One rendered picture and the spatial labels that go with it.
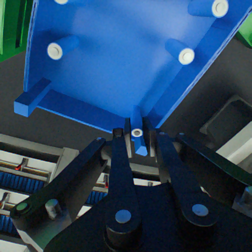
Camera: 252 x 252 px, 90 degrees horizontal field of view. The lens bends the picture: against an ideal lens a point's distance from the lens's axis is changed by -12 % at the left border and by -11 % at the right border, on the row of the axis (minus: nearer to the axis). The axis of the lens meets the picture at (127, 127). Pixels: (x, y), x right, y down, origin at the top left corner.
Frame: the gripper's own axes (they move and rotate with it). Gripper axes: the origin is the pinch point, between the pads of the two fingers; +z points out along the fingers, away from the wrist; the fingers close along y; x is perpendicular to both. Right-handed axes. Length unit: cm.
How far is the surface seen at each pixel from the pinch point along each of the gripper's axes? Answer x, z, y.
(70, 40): 11.9, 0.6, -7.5
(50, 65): 10.1, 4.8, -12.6
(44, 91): 6.3, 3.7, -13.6
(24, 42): 21.0, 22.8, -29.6
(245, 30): 25, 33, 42
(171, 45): 10.7, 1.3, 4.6
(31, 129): -12, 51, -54
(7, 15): 23.6, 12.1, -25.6
